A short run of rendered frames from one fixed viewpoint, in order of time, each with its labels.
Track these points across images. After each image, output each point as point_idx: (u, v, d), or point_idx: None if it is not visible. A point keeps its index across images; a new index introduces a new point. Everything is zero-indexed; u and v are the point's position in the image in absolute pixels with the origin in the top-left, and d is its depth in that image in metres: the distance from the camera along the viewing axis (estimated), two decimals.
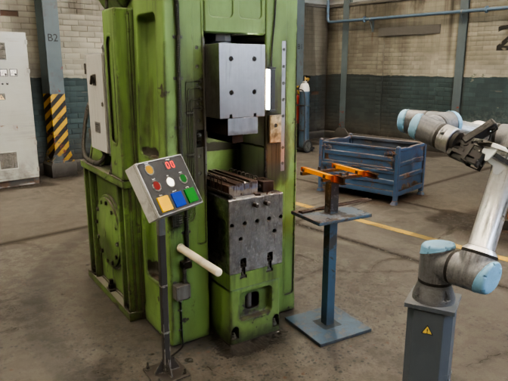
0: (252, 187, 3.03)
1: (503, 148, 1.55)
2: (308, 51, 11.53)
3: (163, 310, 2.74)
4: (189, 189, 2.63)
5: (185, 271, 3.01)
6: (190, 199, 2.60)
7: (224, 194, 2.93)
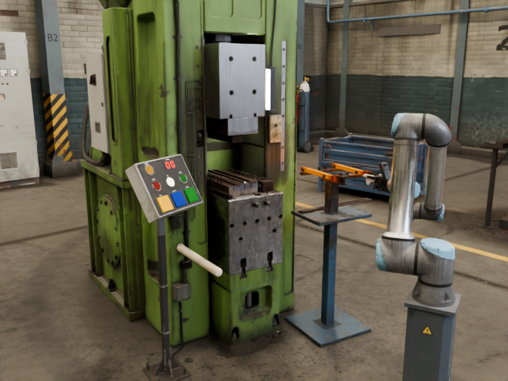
0: (252, 187, 3.03)
1: None
2: (308, 51, 11.53)
3: (163, 310, 2.74)
4: (189, 189, 2.63)
5: (185, 271, 3.01)
6: (190, 199, 2.60)
7: (224, 194, 2.93)
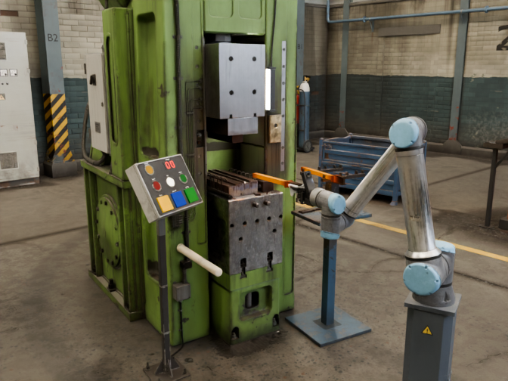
0: (252, 187, 3.03)
1: None
2: (308, 51, 11.53)
3: (163, 310, 2.74)
4: (189, 189, 2.63)
5: (185, 271, 3.01)
6: (190, 199, 2.60)
7: (224, 194, 2.93)
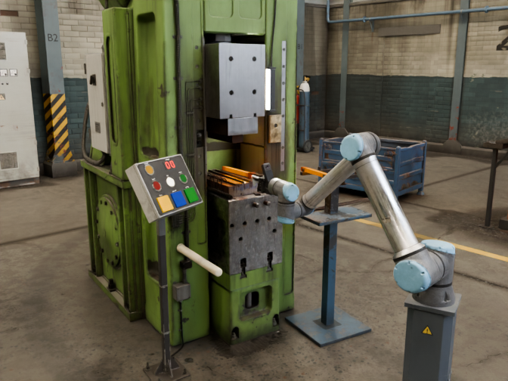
0: (252, 187, 3.03)
1: None
2: (308, 51, 11.53)
3: (163, 310, 2.74)
4: (189, 189, 2.63)
5: (185, 271, 3.01)
6: (190, 199, 2.60)
7: (224, 194, 2.93)
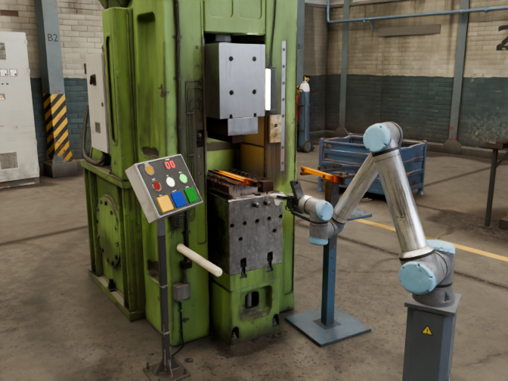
0: (252, 187, 3.03)
1: None
2: (308, 51, 11.53)
3: (163, 310, 2.74)
4: (189, 189, 2.63)
5: (185, 271, 3.01)
6: (190, 199, 2.60)
7: (224, 194, 2.93)
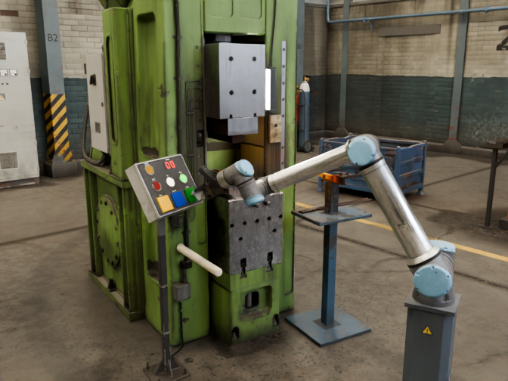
0: None
1: None
2: (308, 51, 11.53)
3: (163, 310, 2.74)
4: (189, 189, 2.63)
5: (185, 271, 3.01)
6: (190, 199, 2.61)
7: (224, 194, 2.93)
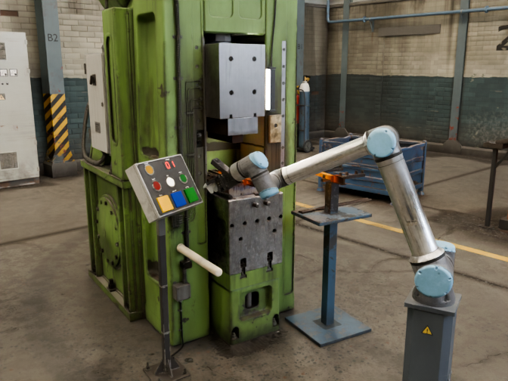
0: (252, 187, 3.03)
1: None
2: (308, 51, 11.53)
3: (163, 310, 2.74)
4: (189, 189, 2.63)
5: (185, 271, 3.01)
6: (190, 199, 2.60)
7: (224, 194, 2.93)
